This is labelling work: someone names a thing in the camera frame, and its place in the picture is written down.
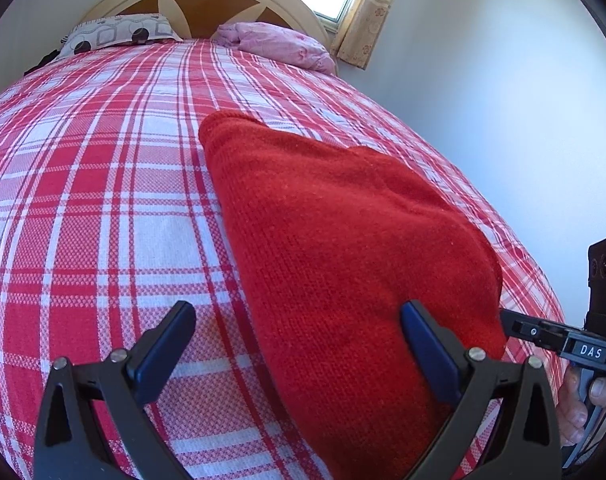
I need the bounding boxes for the red knit sweater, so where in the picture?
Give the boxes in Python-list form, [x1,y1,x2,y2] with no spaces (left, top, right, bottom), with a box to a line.
[199,112,506,479]

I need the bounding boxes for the right hand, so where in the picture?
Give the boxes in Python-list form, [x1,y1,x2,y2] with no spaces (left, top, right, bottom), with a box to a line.
[556,366,606,448]

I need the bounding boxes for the red white plaid bedspread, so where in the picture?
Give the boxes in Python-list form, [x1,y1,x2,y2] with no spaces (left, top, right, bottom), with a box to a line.
[0,40,563,479]

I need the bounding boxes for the beige curtain by headboard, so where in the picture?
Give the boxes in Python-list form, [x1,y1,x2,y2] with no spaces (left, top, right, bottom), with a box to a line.
[324,0,393,70]

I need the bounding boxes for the pink pillow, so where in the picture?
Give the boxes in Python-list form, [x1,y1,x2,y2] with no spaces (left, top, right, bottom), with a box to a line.
[212,22,335,75]

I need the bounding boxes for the dark cloth beside pillow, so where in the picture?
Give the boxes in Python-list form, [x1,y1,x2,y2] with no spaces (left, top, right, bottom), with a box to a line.
[23,50,60,76]

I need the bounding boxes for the grey patterned pillow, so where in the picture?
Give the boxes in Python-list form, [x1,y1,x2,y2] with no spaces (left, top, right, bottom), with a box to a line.
[56,13,181,61]

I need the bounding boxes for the cream wooden headboard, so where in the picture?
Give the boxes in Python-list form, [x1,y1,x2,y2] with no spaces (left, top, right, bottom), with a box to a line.
[83,0,330,48]

